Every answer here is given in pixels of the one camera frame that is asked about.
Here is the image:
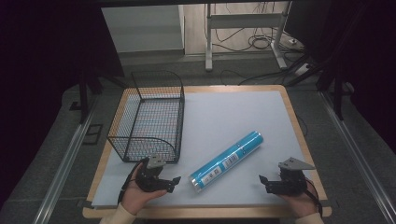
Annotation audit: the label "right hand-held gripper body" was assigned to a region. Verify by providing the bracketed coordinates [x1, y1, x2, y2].
[268, 157, 317, 197]

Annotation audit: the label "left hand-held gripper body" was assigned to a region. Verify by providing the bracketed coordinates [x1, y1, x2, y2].
[134, 154, 171, 193]

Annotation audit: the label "blue cylindrical roll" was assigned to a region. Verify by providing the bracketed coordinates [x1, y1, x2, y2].
[188, 130, 264, 193]

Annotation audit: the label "black wire mesh basket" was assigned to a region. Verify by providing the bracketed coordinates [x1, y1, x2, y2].
[106, 70, 186, 164]

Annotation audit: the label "person's left hand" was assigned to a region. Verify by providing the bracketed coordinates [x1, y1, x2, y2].
[120, 169, 169, 217]

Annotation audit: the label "person's right hand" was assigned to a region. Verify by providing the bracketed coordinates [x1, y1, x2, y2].
[279, 179, 320, 219]

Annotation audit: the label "light grey table mat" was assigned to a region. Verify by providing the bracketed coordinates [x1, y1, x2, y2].
[91, 90, 312, 209]

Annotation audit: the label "black metal stand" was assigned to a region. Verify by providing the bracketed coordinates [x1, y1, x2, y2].
[68, 70, 129, 125]
[286, 52, 356, 122]

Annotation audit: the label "white power strip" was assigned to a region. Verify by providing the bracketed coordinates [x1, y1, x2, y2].
[293, 63, 313, 77]

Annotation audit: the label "dark curtain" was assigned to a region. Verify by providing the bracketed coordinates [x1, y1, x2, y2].
[0, 0, 125, 209]
[284, 0, 396, 147]

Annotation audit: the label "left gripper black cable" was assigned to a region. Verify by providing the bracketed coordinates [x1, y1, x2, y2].
[117, 158, 148, 205]

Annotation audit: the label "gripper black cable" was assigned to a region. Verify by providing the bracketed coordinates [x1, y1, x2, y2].
[304, 177, 324, 217]
[117, 158, 148, 205]

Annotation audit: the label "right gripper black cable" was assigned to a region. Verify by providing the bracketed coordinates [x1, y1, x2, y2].
[304, 177, 324, 217]

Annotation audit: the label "black rectangular floor frame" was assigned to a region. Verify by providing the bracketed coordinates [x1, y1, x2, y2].
[81, 123, 104, 146]

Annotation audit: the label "aluminium floor rail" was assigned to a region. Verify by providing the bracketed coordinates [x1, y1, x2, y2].
[319, 91, 396, 220]
[32, 94, 102, 224]

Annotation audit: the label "black floor cables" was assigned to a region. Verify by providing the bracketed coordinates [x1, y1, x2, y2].
[214, 2, 312, 87]

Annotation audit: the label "grey wall panel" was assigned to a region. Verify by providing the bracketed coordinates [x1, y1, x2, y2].
[100, 4, 185, 54]

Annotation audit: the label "white metal desk frame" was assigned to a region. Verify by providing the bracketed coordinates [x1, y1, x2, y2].
[204, 1, 293, 73]

